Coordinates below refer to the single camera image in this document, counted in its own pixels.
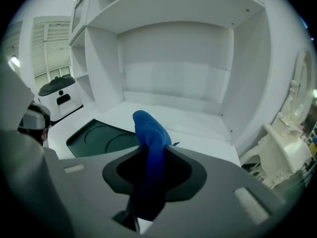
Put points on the white shelf unit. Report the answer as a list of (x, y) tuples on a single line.
[(173, 58)]

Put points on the blue cloth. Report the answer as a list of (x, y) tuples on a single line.
[(148, 133)]

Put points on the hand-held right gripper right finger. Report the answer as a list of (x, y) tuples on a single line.
[(213, 207)]

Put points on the grey head-worn camera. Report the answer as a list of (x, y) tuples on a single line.
[(34, 118)]

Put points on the person's face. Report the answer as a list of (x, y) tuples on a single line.
[(40, 137)]

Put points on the white ornate dressing table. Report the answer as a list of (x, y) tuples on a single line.
[(284, 152)]

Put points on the window with white blinds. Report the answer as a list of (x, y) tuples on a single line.
[(53, 51)]

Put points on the ceiling light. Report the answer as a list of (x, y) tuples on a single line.
[(14, 62)]

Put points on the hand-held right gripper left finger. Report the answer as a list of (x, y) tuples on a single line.
[(89, 182)]

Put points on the dark green box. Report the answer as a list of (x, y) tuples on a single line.
[(96, 140)]

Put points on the white appliance with black top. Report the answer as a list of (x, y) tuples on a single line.
[(65, 105)]

